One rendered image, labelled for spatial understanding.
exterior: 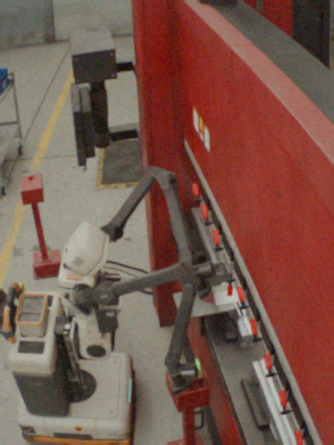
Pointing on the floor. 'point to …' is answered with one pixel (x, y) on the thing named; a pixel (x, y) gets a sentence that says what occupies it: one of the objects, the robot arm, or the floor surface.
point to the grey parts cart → (9, 130)
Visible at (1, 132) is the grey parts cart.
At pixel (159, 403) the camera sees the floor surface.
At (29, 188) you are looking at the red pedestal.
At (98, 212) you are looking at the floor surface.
